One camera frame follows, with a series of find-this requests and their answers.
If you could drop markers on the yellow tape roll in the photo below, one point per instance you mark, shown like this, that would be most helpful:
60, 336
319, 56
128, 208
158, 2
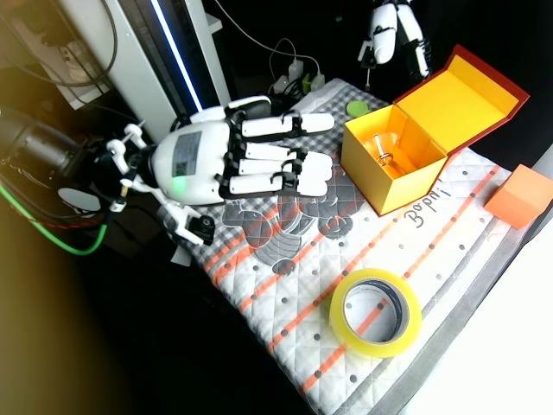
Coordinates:
376, 348

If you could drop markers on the white charger plug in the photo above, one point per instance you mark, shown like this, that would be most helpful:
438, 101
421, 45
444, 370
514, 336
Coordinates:
296, 70
319, 81

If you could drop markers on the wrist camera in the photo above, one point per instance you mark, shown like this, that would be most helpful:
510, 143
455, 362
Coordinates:
201, 228
366, 54

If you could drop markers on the yellow box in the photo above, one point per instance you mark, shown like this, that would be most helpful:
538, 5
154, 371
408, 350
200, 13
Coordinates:
402, 186

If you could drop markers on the grey quilt with printed bear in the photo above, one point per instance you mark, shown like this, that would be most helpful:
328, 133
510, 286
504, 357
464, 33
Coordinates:
302, 311

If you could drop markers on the green round disc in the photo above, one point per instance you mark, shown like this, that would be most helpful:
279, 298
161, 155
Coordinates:
357, 108

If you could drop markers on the white column with blue light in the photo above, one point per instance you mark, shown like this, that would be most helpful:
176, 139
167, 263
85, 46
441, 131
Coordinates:
138, 78

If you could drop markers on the green plug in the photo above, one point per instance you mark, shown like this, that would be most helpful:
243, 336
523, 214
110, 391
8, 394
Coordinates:
307, 83

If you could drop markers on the orange block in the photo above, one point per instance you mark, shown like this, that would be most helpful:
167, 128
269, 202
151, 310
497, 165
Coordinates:
518, 199

